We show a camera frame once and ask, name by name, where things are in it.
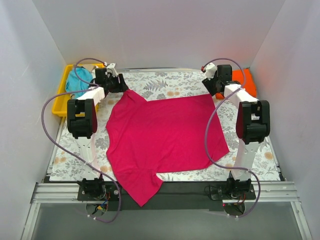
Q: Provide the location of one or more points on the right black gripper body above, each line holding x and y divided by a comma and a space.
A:
208, 85

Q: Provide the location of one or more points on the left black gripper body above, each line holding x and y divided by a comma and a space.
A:
119, 84

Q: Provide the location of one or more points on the magenta t shirt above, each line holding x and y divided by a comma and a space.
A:
161, 136

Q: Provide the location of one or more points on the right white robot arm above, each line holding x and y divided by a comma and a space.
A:
252, 127

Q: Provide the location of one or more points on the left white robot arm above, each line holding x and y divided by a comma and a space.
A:
82, 123

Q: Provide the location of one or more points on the folded orange t shirt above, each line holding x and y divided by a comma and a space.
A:
246, 84

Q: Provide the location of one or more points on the floral table mat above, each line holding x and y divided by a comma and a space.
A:
158, 85

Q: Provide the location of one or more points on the beige t shirt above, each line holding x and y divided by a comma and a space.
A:
89, 67

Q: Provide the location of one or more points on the light blue t shirt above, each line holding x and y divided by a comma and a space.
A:
78, 79

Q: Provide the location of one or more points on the yellow plastic tray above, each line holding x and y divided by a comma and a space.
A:
59, 107

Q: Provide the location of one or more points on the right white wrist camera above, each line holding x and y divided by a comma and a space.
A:
209, 70

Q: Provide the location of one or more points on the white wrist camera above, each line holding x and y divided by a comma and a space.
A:
111, 68
209, 70

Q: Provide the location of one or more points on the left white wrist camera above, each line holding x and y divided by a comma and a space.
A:
111, 68

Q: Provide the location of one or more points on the aluminium rail frame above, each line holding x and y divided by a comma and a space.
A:
271, 191

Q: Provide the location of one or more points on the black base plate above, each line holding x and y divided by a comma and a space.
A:
174, 195

